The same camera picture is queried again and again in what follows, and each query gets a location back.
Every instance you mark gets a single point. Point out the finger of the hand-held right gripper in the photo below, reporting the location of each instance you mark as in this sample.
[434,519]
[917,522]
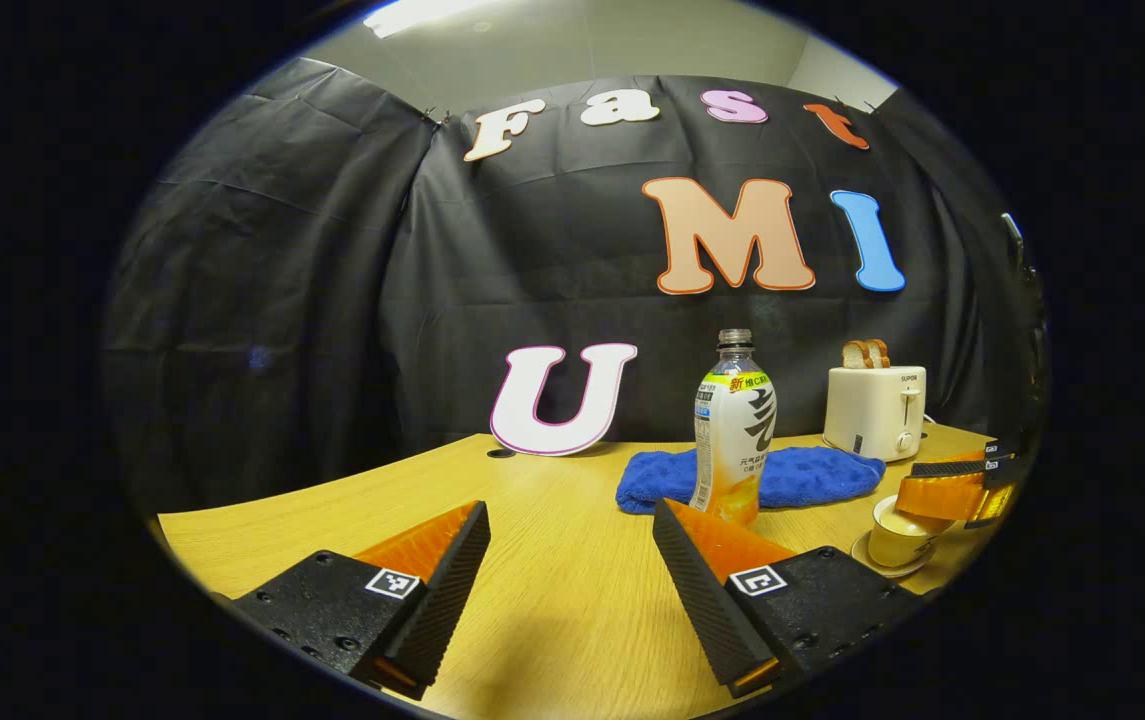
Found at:
[952,497]
[952,467]

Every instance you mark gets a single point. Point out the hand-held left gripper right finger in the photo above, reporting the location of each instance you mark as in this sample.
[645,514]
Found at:
[697,600]

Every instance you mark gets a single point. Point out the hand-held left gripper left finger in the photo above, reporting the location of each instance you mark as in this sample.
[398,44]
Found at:
[437,600]

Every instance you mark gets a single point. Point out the cream ceramic teacup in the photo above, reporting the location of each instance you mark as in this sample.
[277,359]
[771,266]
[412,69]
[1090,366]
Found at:
[892,552]

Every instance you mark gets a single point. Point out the labelled plastic water bottle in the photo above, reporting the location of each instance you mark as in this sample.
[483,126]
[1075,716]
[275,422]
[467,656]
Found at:
[732,430]

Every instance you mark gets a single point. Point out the cream toaster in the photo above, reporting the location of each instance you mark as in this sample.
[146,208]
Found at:
[872,410]

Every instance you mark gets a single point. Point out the cream ceramic saucer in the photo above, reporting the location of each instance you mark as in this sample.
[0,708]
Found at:
[864,560]

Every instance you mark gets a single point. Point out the toast bread slice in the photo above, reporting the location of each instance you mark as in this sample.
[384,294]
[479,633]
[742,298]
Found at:
[854,355]
[878,353]

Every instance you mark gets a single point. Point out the blue towel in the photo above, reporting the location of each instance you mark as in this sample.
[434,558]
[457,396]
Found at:
[812,475]

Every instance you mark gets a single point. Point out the black backdrop cloth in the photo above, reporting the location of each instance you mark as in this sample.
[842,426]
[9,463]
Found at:
[282,250]

